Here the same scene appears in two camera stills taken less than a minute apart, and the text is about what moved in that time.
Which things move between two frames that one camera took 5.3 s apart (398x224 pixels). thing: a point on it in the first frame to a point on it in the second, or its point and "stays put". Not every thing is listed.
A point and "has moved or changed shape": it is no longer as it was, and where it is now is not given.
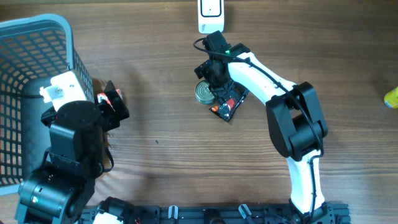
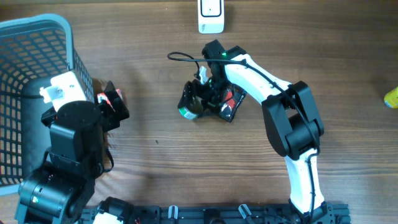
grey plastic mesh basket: (33, 50) stays put
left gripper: (120, 111) stays put
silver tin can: (203, 93) has moved or changed shape
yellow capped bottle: (390, 99) stays put
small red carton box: (102, 96) stays put
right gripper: (206, 68) to (188, 91)
